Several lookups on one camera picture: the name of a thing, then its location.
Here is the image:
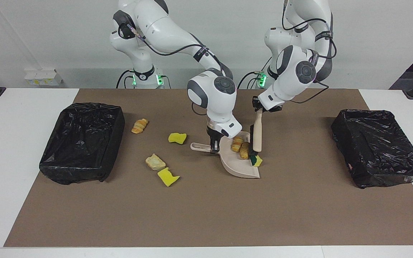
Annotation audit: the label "striped orange white bread roll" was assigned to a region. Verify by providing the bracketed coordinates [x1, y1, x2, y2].
[231, 135, 245, 152]

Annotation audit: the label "brown oval bread roll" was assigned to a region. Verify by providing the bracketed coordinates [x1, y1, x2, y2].
[239, 142, 252, 160]

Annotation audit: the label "beige brush black bristles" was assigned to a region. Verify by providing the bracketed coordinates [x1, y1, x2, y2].
[250, 109, 263, 160]

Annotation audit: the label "beige plastic dustpan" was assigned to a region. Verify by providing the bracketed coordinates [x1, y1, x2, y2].
[190, 131, 261, 179]

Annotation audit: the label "spiral orange pastry horn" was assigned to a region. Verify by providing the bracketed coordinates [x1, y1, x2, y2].
[131, 118, 149, 134]

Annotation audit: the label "bin with black bag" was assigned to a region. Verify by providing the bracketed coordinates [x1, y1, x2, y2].
[39, 102, 125, 185]
[331, 109, 413, 189]

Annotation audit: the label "pale flat bread piece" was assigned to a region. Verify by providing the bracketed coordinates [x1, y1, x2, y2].
[146, 154, 166, 171]

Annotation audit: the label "brown table mat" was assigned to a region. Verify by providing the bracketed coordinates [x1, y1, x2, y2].
[4, 89, 413, 248]

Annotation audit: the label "white box on table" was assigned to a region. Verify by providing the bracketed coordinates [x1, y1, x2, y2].
[24, 69, 63, 86]

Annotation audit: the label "black left base cable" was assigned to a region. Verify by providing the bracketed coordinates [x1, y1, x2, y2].
[237, 54, 275, 89]

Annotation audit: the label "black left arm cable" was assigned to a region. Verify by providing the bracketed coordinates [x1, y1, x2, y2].
[282, 0, 338, 104]

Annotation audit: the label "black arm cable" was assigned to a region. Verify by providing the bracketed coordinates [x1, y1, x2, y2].
[282, 0, 338, 104]
[119, 21, 228, 116]

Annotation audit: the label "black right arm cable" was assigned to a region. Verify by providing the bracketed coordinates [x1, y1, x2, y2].
[119, 21, 228, 116]

